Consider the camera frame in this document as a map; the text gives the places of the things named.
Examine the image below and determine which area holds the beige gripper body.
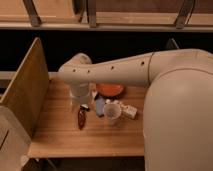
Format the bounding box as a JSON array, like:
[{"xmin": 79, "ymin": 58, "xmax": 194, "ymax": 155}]
[{"xmin": 70, "ymin": 83, "xmax": 92, "ymax": 110}]

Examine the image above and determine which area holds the white ceramic cup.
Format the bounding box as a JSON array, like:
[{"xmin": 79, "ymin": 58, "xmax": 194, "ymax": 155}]
[{"xmin": 103, "ymin": 103, "xmax": 122, "ymax": 126}]

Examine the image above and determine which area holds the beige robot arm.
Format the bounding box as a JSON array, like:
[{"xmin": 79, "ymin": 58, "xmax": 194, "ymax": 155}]
[{"xmin": 58, "ymin": 49, "xmax": 213, "ymax": 171}]

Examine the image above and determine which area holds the small white black object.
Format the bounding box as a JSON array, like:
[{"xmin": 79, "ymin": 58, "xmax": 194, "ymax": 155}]
[{"xmin": 80, "ymin": 104, "xmax": 90, "ymax": 111}]

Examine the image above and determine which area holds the grey blue flat object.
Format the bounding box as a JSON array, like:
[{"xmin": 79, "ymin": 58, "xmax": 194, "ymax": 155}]
[{"xmin": 95, "ymin": 96, "xmax": 105, "ymax": 117}]

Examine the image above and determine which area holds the orange plate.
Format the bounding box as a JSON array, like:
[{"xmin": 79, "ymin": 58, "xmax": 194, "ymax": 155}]
[{"xmin": 96, "ymin": 84, "xmax": 124, "ymax": 97}]

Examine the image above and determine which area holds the red chili pepper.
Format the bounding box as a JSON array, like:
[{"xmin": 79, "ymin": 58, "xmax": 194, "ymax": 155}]
[{"xmin": 78, "ymin": 108, "xmax": 86, "ymax": 130}]

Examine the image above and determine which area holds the white box with dots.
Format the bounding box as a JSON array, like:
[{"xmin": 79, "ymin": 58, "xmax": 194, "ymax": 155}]
[{"xmin": 119, "ymin": 102, "xmax": 137, "ymax": 119}]

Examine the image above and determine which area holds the wooden side panel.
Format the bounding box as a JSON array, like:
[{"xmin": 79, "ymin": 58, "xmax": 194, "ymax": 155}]
[{"xmin": 0, "ymin": 38, "xmax": 49, "ymax": 142}]

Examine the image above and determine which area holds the wooden shelf with brackets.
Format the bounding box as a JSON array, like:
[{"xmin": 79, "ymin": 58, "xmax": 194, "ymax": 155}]
[{"xmin": 0, "ymin": 0, "xmax": 213, "ymax": 33}]

